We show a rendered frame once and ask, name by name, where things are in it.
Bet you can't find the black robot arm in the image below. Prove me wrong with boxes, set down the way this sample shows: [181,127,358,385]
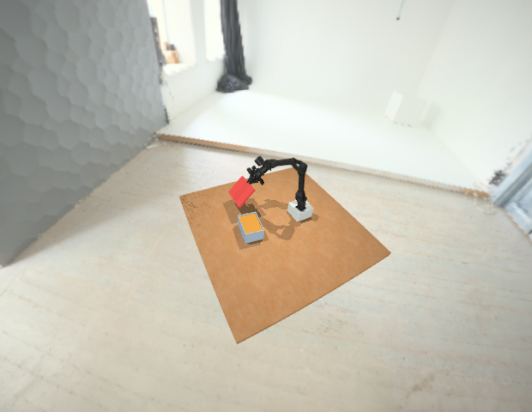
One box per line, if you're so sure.
[254,155,308,211]

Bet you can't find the red lid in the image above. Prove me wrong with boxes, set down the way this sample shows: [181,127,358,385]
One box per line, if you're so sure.
[228,176,255,208]

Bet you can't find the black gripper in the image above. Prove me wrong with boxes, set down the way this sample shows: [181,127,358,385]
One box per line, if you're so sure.
[246,167,264,185]

